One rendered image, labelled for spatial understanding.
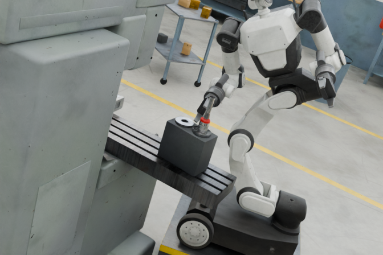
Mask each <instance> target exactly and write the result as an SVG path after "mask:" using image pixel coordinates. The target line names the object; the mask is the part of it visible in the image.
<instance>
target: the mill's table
mask: <svg viewBox="0 0 383 255"><path fill-rule="evenodd" d="M161 140H162V138H160V137H158V136H156V135H154V134H152V133H151V132H149V131H147V130H145V129H143V128H141V127H139V126H137V125H135V124H133V123H131V122H129V121H127V120H125V119H123V118H121V117H119V116H118V115H116V114H113V116H112V121H111V125H110V128H109V133H108V137H107V142H106V145H105V149H104V150H105V151H106V152H108V153H110V154H112V155H114V156H116V157H117V158H119V159H121V160H122V161H124V162H127V163H128V164H130V165H132V166H133V167H135V168H137V169H139V170H141V171H143V172H144V173H146V174H148V175H150V176H152V177H154V178H156V179H157V180H159V181H161V182H163V183H165V184H166V185H168V186H170V187H172V188H174V189H175V190H177V191H179V192H181V193H183V194H184V195H186V196H188V197H190V198H192V199H194V200H195V201H197V202H199V203H201V204H203V205H205V206H206V207H208V208H210V209H213V208H214V207H215V206H216V205H217V204H219V203H220V202H221V201H222V200H223V199H224V198H225V197H226V196H227V195H228V194H229V193H230V192H231V191H232V190H233V187H234V184H235V181H236V179H237V177H236V176H234V175H232V174H230V173H228V172H226V171H224V170H222V169H220V168H219V167H217V166H215V165H213V164H211V163H209V165H208V167H207V170H205V171H203V172H201V173H200V174H198V175H196V176H191V175H190V174H188V173H187V172H185V171H184V170H182V169H180V168H178V167H177V166H175V165H173V164H172V163H170V162H168V161H167V160H165V159H164V158H162V157H160V156H159V155H157V153H158V150H159V147H160V143H161Z"/></svg>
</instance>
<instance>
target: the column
mask: <svg viewBox="0 0 383 255"><path fill-rule="evenodd" d="M129 44H130V42H129V40H128V39H126V38H123V37H122V36H120V35H117V34H115V33H113V32H110V31H108V30H106V29H104V28H97V29H93V30H87V31H81V32H74V33H70V34H64V35H57V36H51V37H47V38H40V39H34V40H28V41H24V42H17V43H11V44H2V43H0V255H79V254H80V250H81V247H82V242H83V238H84V233H85V229H86V226H87V221H88V217H89V212H90V209H91V204H92V199H93V195H94V192H95V188H96V183H97V179H98V176H99V171H100V166H101V161H102V158H103V154H104V149H105V145H106V142H107V137H108V133H109V128H110V125H111V121H112V116H113V111H114V108H115V104H116V99H117V95H118V92H119V87H120V83H121V78H122V75H123V70H124V66H125V61H126V58H127V54H128V49H129Z"/></svg>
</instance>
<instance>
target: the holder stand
mask: <svg viewBox="0 0 383 255"><path fill-rule="evenodd" d="M197 128H198V125H197V124H195V123H194V122H193V121H192V120H191V119H189V118H187V117H183V116H179V117H176V118H173V119H171V120H168V121H167V122H166V125H165V129H164V133H163V136H162V140H161V143H160V147H159V150H158V153H157V155H159V156H160V157H162V158H164V159H165V160H167V161H168V162H170V163H172V164H173V165H175V166H177V167H178V168H180V169H182V170H184V171H185V172H187V173H188V174H190V175H191V176H196V175H198V174H200V173H201V172H203V171H205V170H207V167H208V165H209V162H210V159H211V156H212V153H213V150H214V147H215V144H216V141H217V138H218V136H217V135H215V134H214V133H212V132H211V131H210V130H209V129H208V130H207V133H201V132H199V131H198V130H197Z"/></svg>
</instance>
